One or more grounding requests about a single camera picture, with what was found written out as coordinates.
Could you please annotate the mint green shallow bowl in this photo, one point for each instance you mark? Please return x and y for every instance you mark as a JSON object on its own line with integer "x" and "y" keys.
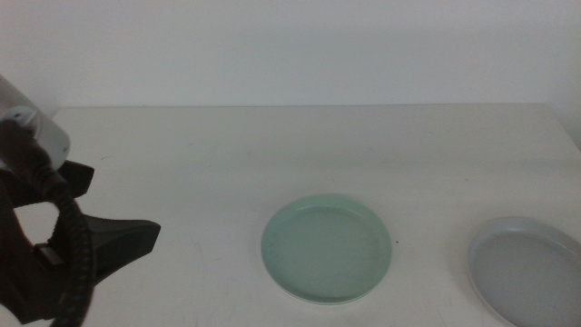
{"x": 327, "y": 250}

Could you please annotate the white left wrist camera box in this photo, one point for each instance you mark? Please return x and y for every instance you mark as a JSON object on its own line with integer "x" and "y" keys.
{"x": 45, "y": 136}

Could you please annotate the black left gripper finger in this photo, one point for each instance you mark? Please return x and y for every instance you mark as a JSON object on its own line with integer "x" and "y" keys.
{"x": 127, "y": 240}
{"x": 79, "y": 177}

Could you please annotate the grey shallow bowl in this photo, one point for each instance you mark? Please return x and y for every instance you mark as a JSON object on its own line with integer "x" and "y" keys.
{"x": 531, "y": 277}

